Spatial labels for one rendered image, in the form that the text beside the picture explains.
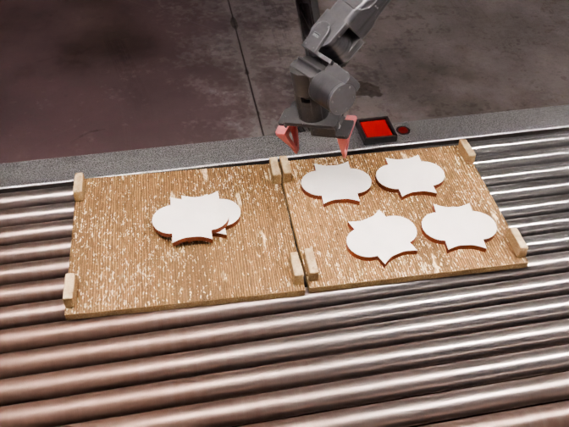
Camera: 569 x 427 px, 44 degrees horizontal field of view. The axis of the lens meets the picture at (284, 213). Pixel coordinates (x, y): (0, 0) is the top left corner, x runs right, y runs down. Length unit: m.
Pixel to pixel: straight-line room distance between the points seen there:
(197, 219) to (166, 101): 2.03
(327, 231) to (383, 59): 2.39
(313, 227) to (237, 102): 2.00
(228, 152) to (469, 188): 0.52
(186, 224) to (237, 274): 0.14
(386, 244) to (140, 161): 0.56
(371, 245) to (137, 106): 2.16
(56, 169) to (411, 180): 0.74
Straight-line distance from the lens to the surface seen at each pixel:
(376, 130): 1.60
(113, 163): 1.54
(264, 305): 1.24
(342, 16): 1.23
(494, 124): 1.71
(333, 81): 1.18
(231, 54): 3.65
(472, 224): 1.39
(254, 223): 1.35
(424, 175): 1.47
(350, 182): 1.43
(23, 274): 1.36
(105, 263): 1.31
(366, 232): 1.33
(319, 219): 1.36
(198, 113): 3.23
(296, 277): 1.23
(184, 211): 1.35
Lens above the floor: 1.88
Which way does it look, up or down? 44 degrees down
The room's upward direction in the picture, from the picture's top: 2 degrees clockwise
